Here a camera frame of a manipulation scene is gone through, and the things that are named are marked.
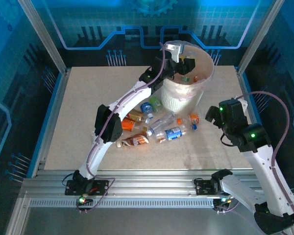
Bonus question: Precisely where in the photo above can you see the blue yellow label bottle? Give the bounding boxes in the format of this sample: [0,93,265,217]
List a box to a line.
[160,123,198,143]

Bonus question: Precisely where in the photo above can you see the red and gold label bottle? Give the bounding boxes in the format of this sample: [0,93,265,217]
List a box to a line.
[126,109,147,123]

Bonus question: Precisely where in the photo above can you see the clear water bottle purple label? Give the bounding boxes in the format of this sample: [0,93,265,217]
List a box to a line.
[146,113,176,137]

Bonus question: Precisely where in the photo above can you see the clear bottle brown residue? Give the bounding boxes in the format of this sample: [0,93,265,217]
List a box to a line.
[153,133,166,145]

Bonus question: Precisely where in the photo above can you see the orange label bottle gold cap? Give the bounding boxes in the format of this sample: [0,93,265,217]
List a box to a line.
[121,118,147,134]

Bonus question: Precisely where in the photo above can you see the white plastic bin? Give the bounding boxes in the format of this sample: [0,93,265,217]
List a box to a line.
[159,43,215,115]

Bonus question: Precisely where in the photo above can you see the small bottle blue label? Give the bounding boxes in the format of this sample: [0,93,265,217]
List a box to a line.
[139,100,154,121]

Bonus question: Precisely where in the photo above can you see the small status light board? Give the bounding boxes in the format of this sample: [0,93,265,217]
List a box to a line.
[75,194,94,206]
[213,197,233,206]

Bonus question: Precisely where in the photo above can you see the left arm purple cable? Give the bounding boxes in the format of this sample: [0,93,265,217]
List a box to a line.
[75,44,166,213]

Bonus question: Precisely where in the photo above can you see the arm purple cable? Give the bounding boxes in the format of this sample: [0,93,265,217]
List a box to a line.
[75,44,166,213]
[214,91,294,235]

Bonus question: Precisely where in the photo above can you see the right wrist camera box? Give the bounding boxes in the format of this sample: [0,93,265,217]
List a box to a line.
[236,98,248,110]

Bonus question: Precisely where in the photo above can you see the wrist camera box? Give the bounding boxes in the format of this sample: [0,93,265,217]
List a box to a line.
[236,98,248,110]
[164,42,185,63]

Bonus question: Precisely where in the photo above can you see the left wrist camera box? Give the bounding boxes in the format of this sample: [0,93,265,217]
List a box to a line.
[164,42,185,63]

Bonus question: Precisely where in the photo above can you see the aluminium table side rail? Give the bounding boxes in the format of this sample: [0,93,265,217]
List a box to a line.
[234,66,281,178]
[30,67,72,178]

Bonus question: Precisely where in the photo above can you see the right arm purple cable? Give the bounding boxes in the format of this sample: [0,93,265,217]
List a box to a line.
[214,91,294,235]

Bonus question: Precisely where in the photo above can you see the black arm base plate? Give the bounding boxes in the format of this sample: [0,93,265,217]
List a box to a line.
[65,180,110,196]
[194,178,240,196]

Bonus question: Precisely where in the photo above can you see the aluminium frame post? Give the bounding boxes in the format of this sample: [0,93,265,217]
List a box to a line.
[236,0,285,74]
[16,0,71,75]

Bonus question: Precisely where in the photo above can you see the aluminium mounting rail beam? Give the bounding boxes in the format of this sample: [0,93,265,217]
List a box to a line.
[19,168,285,200]

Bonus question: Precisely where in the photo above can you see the slotted cable duct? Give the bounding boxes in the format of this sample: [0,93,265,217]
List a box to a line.
[28,198,216,209]

